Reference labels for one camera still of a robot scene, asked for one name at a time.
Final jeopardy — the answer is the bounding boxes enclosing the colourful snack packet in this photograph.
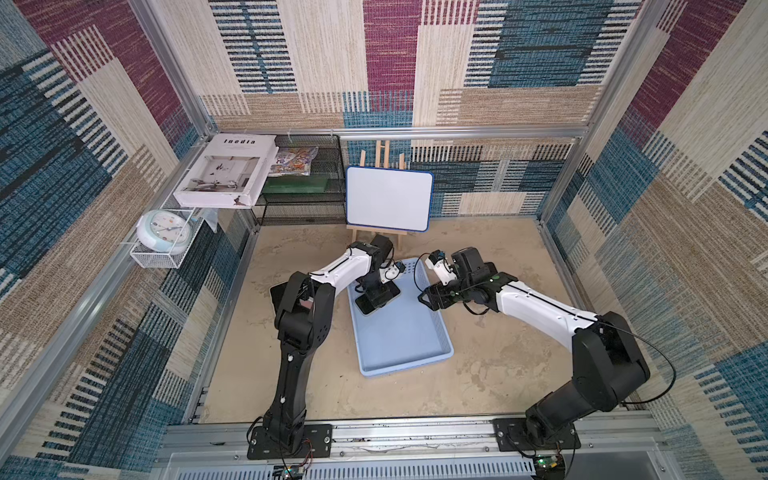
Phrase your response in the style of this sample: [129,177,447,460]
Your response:
[268,147,319,177]

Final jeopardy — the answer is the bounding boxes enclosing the clear acrylic shelf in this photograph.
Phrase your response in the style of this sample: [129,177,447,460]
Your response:
[120,207,218,269]

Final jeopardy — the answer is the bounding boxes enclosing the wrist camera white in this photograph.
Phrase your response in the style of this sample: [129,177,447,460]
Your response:
[425,250,457,286]
[380,261,406,283]

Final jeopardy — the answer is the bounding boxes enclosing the white book box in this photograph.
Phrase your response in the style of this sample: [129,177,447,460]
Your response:
[174,133,278,209]

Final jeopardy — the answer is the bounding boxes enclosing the blue plastic storage basket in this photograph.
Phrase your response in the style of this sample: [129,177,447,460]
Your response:
[347,258,454,378]

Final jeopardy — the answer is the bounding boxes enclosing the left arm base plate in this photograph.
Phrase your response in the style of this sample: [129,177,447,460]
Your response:
[246,424,333,460]

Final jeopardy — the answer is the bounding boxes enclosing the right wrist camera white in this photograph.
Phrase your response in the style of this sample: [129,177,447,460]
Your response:
[425,250,457,286]

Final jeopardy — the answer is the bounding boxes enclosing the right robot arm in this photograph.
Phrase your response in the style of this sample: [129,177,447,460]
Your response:
[418,247,651,448]

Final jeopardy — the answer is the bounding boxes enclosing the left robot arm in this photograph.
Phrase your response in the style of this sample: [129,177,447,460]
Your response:
[262,234,405,454]

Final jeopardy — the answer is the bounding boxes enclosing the aluminium front rail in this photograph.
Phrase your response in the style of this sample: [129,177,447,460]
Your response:
[150,411,683,479]

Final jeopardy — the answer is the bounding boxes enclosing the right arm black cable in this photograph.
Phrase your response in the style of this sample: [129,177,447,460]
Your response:
[412,251,678,406]

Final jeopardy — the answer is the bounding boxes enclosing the white whiteboard blue frame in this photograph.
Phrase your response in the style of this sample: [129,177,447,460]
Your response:
[346,166,434,232]

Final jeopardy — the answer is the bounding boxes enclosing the black phone top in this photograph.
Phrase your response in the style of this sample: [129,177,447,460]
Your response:
[270,282,287,317]

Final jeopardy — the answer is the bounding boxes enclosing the black phone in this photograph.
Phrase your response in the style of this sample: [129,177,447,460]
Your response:
[270,282,287,317]
[354,282,401,315]

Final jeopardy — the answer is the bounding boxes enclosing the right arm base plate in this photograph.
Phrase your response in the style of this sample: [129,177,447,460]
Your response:
[491,416,582,453]

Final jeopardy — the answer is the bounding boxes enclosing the white round clock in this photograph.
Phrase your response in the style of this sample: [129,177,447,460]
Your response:
[136,210,192,255]

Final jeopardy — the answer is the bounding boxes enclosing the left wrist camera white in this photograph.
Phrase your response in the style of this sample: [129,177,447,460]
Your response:
[380,261,406,283]

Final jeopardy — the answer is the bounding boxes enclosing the black wire rack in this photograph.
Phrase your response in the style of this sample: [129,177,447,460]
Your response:
[253,134,346,227]

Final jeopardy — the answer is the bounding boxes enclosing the wooden easel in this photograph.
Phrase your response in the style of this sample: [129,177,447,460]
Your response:
[347,140,408,249]

